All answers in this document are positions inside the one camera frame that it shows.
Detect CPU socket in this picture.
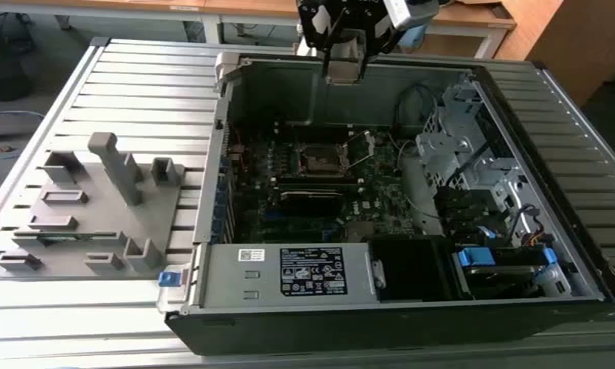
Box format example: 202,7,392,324
295,142,353,178

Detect grey parts rack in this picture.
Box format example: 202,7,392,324
0,131,187,278

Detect black thick cable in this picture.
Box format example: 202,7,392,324
393,83,441,134

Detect silver CPU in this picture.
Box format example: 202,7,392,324
326,60,366,86

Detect coloured power wires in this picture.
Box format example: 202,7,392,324
524,229,548,248

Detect wooden cabinet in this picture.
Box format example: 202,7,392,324
494,0,615,108

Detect black graphics card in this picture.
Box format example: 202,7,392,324
279,189,347,218

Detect blue disk carrier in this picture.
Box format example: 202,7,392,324
454,245,540,281

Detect green RAM stick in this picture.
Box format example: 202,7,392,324
16,230,119,244
279,175,364,188

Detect brown chipset heatsink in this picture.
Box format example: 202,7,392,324
346,221,376,241

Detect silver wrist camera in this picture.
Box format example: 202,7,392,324
384,0,441,31

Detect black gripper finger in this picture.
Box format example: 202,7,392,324
360,18,400,78
322,7,351,84

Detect green motherboard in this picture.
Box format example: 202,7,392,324
225,126,428,245

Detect wooden desk white frame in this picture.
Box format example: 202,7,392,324
0,0,210,31
205,0,518,59

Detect black plastic bay block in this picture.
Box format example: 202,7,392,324
433,185,509,238

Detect black waste bin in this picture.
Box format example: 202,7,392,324
0,55,36,103

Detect black PC case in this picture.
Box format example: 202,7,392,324
163,52,615,357

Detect grey power supply unit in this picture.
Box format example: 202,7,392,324
182,241,386,308

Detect blue floor cable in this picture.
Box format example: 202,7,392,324
0,109,48,161

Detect silver metal drive cage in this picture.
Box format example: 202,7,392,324
414,82,538,193

